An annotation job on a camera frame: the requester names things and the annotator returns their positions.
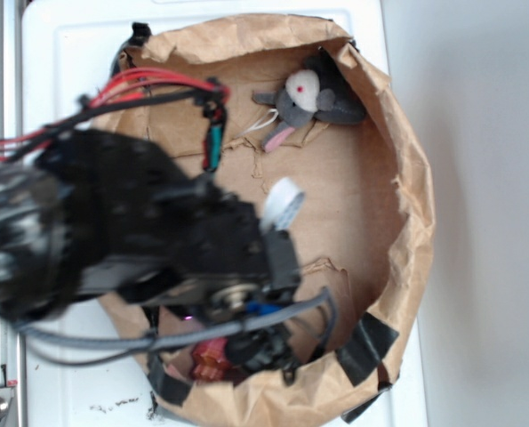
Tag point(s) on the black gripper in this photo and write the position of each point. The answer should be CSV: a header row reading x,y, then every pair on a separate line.
x,y
263,350

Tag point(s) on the orange spiral sea shell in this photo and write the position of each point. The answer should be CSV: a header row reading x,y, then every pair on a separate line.
x,y
210,360

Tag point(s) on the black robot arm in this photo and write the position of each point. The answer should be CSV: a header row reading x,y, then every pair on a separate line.
x,y
99,213

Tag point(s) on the brown paper bag tray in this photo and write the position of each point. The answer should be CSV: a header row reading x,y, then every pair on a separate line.
x,y
365,230

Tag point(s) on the grey plush mouse toy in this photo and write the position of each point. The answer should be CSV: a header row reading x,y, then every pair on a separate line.
x,y
319,91

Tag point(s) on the white plastic tray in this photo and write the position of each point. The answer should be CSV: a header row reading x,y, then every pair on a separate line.
x,y
67,48

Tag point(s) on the aluminium frame rail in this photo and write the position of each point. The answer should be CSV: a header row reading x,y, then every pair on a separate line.
x,y
12,347

